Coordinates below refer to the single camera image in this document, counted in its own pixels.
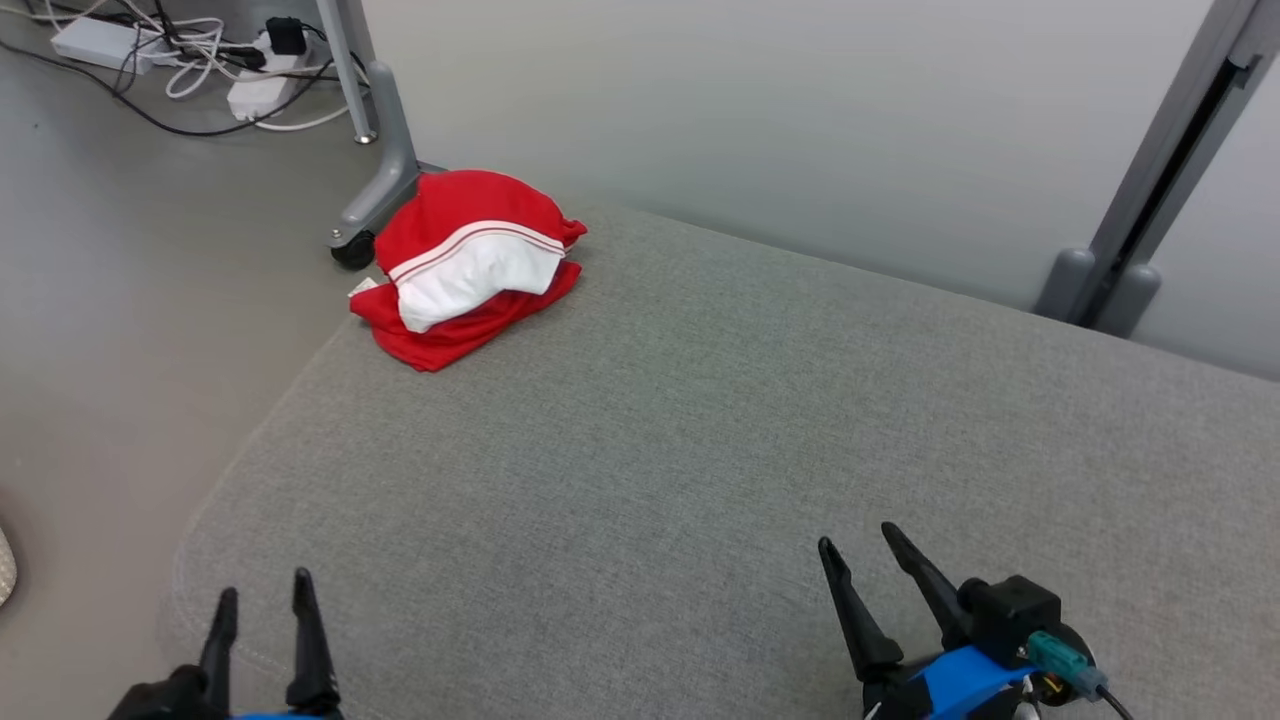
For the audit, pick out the white power strip with plugs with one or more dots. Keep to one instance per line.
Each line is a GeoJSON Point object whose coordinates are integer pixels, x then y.
{"type": "Point", "coordinates": [260, 95]}

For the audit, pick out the grey partition post with feet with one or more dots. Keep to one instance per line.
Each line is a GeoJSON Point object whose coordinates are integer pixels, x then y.
{"type": "Point", "coordinates": [1160, 170]}

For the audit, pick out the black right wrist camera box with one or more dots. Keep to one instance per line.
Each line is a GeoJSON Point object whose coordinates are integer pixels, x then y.
{"type": "Point", "coordinates": [1010, 615]}

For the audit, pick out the red garment with white label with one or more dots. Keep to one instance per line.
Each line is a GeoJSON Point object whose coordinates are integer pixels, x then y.
{"type": "Point", "coordinates": [470, 260]}

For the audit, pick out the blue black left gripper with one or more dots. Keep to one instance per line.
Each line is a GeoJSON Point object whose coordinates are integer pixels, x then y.
{"type": "Point", "coordinates": [170, 695]}

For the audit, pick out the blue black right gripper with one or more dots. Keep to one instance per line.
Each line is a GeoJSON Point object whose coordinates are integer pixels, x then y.
{"type": "Point", "coordinates": [960, 685]}

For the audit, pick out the beige round object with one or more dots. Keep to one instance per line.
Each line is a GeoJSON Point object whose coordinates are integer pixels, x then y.
{"type": "Point", "coordinates": [6, 570]}

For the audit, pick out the flat white power strip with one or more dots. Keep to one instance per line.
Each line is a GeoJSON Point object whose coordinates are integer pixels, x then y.
{"type": "Point", "coordinates": [100, 42]}

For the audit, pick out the grey partition leg with caster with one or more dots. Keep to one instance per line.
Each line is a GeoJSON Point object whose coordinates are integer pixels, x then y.
{"type": "Point", "coordinates": [390, 170]}

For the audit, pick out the black power adapter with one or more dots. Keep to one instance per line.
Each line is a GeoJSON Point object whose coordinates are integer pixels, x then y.
{"type": "Point", "coordinates": [286, 35]}

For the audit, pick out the teal right camera connector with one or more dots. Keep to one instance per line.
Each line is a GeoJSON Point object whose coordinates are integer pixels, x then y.
{"type": "Point", "coordinates": [1060, 660]}

